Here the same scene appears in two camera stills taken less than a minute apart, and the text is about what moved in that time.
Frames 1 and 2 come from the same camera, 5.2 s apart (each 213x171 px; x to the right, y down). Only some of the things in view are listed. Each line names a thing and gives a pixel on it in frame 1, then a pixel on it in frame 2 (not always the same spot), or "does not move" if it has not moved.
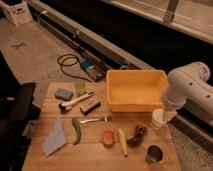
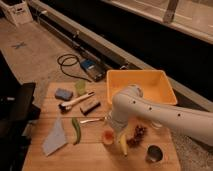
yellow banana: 123,140 does not move
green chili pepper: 78,130 does not move
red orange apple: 108,138 does not move
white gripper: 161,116 → 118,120
